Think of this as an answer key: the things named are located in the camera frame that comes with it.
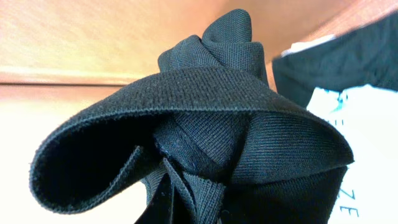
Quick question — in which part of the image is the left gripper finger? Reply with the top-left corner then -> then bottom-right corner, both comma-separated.
135,174 -> 174,224

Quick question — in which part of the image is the black t-shirt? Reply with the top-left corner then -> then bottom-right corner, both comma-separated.
29,9 -> 353,223

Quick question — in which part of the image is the light blue printed t-shirt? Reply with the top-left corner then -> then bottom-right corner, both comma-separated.
307,85 -> 397,223

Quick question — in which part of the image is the black folded garment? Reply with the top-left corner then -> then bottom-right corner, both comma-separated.
272,12 -> 397,107

